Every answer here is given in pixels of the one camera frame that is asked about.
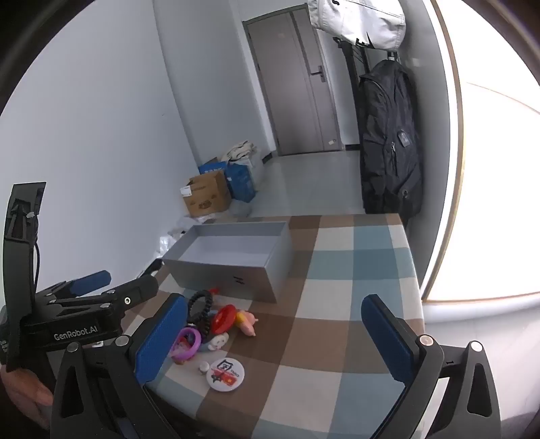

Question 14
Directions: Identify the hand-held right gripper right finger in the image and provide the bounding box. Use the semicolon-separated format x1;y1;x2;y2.
361;294;503;439

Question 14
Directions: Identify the blue shopping bag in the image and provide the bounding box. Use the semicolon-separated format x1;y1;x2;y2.
198;157;257;203

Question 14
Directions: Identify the checkered tablecloth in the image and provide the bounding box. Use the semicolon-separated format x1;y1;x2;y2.
122;213;425;439

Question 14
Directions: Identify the white plastic bag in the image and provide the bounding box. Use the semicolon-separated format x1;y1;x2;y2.
154;215;199;258

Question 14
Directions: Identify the red round toy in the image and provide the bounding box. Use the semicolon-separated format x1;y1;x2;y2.
212;305;238;334

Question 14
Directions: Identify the round white pin badge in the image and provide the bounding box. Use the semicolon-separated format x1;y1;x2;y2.
207;358;245;392

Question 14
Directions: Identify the black coat rack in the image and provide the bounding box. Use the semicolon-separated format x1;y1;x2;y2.
333;37;372;148

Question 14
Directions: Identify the pink pig figurine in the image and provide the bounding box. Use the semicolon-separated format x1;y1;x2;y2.
235;310;259;337

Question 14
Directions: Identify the brown cardboard box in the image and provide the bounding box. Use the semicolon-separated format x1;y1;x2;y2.
182;170;232;218

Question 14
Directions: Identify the grey door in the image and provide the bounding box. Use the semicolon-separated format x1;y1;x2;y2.
242;4;344;157

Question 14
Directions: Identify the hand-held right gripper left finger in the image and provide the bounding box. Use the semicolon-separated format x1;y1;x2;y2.
51;292;188;439

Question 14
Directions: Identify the purple plastic bracelet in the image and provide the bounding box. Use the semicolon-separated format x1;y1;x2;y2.
171;327;202;364

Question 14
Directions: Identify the person's left hand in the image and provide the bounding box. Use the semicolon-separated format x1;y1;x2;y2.
0;365;55;429

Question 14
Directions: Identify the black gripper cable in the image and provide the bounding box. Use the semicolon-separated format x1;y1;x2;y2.
30;213;42;292

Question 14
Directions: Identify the black backpack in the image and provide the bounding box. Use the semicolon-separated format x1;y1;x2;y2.
358;59;423;220

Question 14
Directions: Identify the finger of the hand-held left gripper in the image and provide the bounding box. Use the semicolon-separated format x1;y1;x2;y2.
36;271;112;302
48;276;159;322

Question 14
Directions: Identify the black bead bracelet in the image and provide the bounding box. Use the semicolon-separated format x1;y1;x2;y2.
186;289;214;338

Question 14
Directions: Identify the grey cardboard box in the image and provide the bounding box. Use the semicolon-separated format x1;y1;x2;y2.
162;222;293;303

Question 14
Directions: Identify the white hanging bag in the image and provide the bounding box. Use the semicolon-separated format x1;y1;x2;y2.
307;0;406;51

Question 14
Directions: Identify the cream cloth bag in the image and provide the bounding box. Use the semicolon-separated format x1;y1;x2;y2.
223;140;258;163

